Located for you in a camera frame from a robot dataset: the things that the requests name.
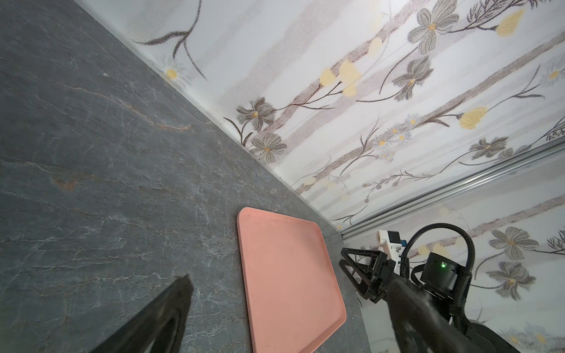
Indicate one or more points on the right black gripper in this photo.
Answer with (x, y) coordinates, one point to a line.
(369, 271)

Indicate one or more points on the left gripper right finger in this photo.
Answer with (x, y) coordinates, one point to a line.
(418, 327)

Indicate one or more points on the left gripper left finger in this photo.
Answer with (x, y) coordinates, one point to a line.
(158, 327)

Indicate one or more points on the pink plastic tray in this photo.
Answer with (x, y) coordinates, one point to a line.
(294, 301)

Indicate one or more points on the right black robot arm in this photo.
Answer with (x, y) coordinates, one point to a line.
(444, 284)

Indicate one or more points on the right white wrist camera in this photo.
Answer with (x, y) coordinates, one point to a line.
(391, 244)

